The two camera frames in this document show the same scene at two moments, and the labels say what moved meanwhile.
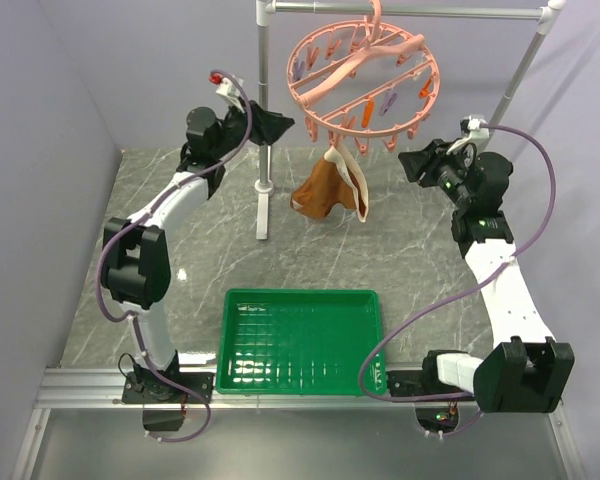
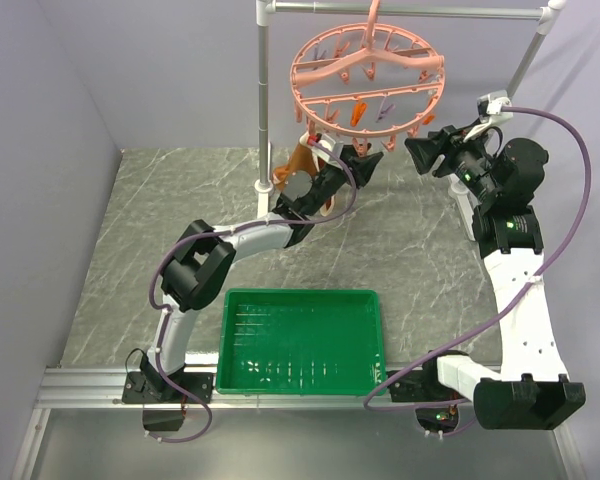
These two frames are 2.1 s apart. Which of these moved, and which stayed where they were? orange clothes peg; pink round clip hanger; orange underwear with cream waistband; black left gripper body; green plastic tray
Moved: orange underwear with cream waistband; orange clothes peg; black left gripper body
Stayed: pink round clip hanger; green plastic tray
